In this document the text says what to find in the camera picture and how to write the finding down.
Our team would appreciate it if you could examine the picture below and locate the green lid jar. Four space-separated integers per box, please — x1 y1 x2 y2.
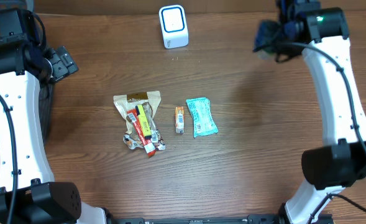
257 50 276 60

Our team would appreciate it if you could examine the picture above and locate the white barcode scanner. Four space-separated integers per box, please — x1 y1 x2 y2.
158 4 189 49

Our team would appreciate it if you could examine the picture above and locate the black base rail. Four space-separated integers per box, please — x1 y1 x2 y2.
108 213 335 224

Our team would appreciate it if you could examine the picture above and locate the orange small snack box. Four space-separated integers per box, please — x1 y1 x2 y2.
175 106 185 134

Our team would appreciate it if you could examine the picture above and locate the beige snack pouch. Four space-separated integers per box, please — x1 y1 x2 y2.
113 91 161 135

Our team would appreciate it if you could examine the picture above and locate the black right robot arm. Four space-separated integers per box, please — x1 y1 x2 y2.
247 0 366 223

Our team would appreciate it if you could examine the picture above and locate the yellow highlighter pen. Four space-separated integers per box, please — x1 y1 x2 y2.
135 105 152 140

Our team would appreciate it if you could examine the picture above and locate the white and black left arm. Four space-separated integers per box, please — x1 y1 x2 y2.
0 8 111 223

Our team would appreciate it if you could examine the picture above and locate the teal plastic packet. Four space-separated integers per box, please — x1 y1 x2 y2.
186 97 218 138

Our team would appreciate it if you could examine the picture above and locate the red snack stick packet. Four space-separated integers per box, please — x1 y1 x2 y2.
127 110 156 157

